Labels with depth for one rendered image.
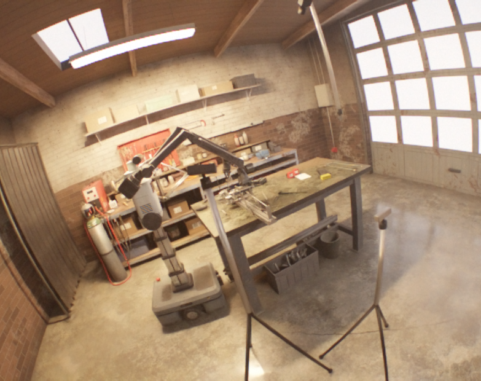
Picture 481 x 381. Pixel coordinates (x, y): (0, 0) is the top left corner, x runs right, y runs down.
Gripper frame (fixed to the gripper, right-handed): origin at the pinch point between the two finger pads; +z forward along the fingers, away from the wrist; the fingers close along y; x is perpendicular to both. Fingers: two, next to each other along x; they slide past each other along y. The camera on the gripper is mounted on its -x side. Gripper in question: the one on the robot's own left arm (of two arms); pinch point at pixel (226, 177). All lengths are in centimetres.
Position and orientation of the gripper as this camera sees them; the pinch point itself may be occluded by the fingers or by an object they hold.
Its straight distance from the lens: 220.3
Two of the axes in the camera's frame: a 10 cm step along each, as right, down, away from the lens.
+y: -2.3, -2.6, 9.4
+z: 0.8, 9.6, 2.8
